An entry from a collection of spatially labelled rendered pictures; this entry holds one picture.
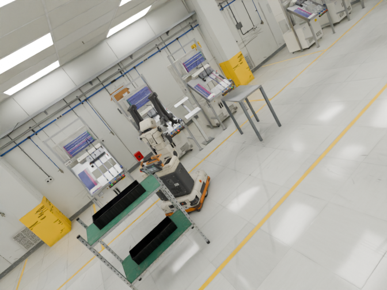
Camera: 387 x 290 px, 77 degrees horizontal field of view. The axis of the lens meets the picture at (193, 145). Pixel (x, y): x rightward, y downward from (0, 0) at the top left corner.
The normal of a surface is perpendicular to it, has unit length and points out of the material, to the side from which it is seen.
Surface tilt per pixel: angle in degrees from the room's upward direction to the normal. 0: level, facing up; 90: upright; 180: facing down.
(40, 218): 90
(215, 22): 90
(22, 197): 90
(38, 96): 90
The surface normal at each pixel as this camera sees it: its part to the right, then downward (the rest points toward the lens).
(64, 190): 0.44, 0.11
